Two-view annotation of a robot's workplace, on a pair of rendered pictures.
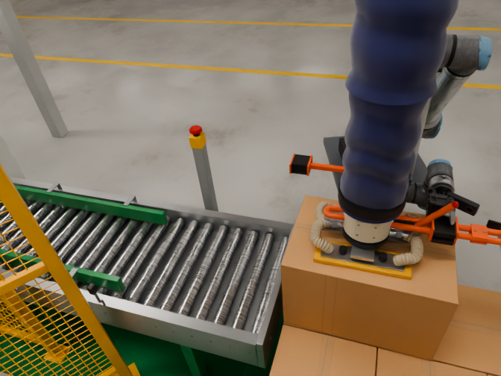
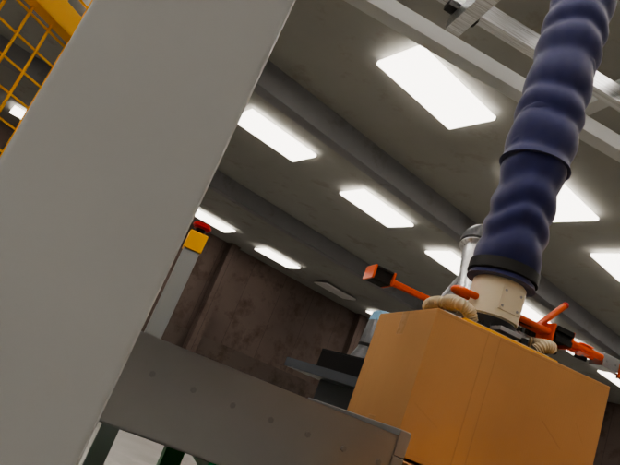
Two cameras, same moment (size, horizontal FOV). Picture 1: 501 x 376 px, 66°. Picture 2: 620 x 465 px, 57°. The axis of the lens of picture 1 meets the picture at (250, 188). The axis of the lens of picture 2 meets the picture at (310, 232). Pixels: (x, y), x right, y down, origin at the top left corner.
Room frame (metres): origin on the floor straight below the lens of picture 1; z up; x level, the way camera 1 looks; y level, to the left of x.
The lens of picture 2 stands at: (-0.14, 1.12, 0.58)
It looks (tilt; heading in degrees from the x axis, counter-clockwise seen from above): 16 degrees up; 325
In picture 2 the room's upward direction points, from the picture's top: 22 degrees clockwise
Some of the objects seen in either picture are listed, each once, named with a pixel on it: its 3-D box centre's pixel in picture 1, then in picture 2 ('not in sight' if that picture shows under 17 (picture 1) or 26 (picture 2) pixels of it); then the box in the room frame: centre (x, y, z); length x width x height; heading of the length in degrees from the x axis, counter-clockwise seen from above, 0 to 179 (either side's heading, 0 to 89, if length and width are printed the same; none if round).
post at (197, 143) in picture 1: (210, 202); (138, 364); (1.78, 0.26, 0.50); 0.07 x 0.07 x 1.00; 69
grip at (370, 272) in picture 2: (300, 164); (379, 276); (1.32, -0.23, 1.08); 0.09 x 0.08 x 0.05; 159
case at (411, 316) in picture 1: (364, 273); (469, 409); (0.96, -0.44, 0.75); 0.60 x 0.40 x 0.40; 67
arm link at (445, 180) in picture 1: (441, 187); not in sight; (1.08, -0.73, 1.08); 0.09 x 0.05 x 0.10; 69
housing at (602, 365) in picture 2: not in sight; (603, 362); (0.80, -0.84, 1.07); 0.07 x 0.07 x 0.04; 69
